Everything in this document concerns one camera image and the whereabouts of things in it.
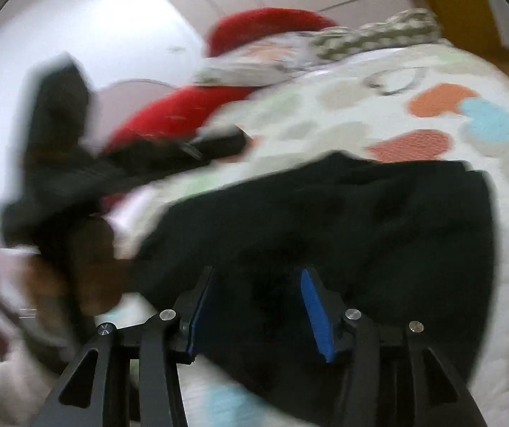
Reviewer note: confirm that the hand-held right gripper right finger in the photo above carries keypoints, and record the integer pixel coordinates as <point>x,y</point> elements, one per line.
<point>319,320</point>

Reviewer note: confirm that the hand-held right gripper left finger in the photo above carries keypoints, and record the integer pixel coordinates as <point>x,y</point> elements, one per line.
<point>197,320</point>

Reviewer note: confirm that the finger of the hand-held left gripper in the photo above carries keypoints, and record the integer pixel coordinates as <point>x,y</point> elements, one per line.
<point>218,142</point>

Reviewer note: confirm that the black pants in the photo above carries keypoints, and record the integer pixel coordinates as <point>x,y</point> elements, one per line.
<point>347,240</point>

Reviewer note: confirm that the person's left hand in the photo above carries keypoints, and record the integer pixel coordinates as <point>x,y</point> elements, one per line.
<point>98,267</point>

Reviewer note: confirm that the red star-print pillow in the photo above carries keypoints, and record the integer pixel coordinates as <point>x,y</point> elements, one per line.
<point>170,115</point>

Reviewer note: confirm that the white flower-print pillow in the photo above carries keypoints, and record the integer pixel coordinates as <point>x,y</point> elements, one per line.
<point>254,66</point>

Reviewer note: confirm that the pink headboard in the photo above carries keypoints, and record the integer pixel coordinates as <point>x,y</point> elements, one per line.
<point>121,93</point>

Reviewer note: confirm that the red floral pillow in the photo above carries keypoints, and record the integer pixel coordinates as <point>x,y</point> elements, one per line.
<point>263,26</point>

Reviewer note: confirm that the quilted heart-pattern bedspread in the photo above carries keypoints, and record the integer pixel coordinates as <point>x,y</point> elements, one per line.
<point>370,98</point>

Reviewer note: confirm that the olive hedgehog-print bolster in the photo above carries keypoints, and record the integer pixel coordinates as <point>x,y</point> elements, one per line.
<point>379,31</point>

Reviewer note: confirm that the wooden door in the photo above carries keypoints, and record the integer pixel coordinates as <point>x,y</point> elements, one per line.
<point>454,0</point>

